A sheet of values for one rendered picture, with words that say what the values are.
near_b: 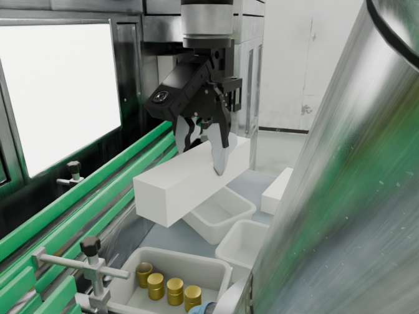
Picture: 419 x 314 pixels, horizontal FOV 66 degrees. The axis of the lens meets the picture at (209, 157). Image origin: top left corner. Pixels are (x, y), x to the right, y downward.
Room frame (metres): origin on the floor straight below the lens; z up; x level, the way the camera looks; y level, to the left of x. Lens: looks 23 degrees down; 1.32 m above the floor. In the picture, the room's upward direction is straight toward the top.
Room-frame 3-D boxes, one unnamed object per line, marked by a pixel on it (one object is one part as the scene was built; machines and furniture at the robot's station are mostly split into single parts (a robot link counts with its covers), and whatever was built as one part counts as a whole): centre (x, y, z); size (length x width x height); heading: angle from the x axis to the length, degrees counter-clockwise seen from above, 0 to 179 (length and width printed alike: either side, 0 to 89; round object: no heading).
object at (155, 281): (0.52, 0.11, 0.79); 0.04 x 0.04 x 0.04
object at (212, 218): (0.83, -0.01, 0.78); 0.22 x 0.17 x 0.09; 35
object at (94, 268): (0.40, 0.20, 0.95); 0.17 x 0.03 x 0.12; 75
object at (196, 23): (0.51, 0.01, 1.31); 0.08 x 0.08 x 0.05
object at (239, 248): (0.61, -0.14, 0.78); 0.22 x 0.17 x 0.09; 63
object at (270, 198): (0.97, -0.25, 0.78); 0.24 x 0.06 x 0.06; 149
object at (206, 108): (0.51, 0.00, 1.23); 0.09 x 0.08 x 0.12; 146
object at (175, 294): (0.51, 0.07, 0.79); 0.04 x 0.04 x 0.04
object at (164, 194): (0.49, 0.02, 1.08); 0.24 x 0.06 x 0.06; 146
